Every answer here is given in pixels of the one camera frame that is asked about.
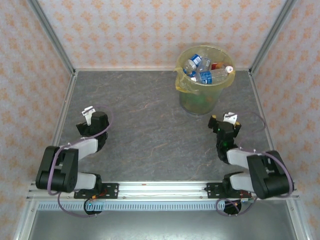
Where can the yellow mesh waste bin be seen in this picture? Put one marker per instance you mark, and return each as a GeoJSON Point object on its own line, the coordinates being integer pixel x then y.
{"type": "Point", "coordinates": [197, 105]}

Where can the yellow plastic bin liner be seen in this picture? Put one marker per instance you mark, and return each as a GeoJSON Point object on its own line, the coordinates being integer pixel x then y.
{"type": "Point", "coordinates": [181, 86]}

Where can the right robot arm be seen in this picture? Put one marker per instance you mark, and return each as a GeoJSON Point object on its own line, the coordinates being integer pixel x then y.
{"type": "Point", "coordinates": [270, 175]}

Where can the blue-label clear bottle white cap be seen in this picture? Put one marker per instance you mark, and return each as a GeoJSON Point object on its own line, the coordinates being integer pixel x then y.
{"type": "Point", "coordinates": [206, 77]}

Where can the aluminium table back rail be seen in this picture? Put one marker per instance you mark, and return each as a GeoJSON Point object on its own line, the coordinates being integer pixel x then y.
{"type": "Point", "coordinates": [125, 69]}

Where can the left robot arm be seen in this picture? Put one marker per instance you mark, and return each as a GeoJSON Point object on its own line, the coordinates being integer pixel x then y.
{"type": "Point", "coordinates": [57, 172]}

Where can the aluminium corner post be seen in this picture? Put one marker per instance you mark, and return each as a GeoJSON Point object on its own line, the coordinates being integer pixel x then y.
{"type": "Point", "coordinates": [272, 32]}
{"type": "Point", "coordinates": [50, 32]}

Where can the aluminium front mounting rail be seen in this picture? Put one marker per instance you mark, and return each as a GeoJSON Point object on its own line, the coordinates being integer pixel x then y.
{"type": "Point", "coordinates": [162, 191]}

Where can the red orange label bottle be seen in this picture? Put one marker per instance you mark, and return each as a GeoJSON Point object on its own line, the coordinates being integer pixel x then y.
{"type": "Point", "coordinates": [217, 66]}

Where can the grey metal panel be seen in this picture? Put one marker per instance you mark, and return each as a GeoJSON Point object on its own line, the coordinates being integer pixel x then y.
{"type": "Point", "coordinates": [160, 225]}

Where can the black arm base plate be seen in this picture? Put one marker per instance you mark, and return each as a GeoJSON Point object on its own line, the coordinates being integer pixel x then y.
{"type": "Point", "coordinates": [212, 190]}
{"type": "Point", "coordinates": [112, 190]}

